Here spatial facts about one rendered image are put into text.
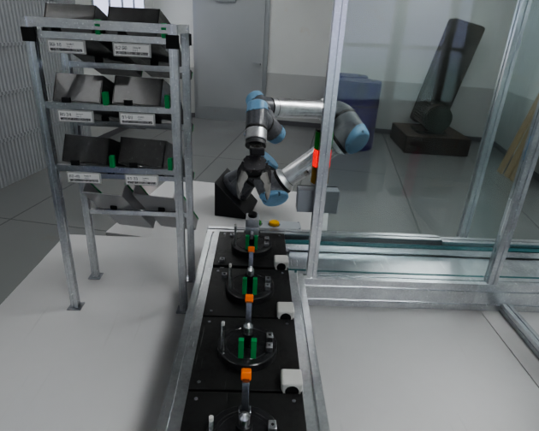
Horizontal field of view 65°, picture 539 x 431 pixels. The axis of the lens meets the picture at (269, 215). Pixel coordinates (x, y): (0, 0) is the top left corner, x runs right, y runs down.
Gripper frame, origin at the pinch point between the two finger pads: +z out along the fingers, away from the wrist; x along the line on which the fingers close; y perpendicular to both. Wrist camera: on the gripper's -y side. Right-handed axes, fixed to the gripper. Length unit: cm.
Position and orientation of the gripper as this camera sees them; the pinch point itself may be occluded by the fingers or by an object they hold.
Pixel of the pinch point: (253, 195)
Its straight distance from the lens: 136.7
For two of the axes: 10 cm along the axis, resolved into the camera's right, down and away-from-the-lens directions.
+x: -10.0, -0.5, -0.5
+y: -0.6, 2.9, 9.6
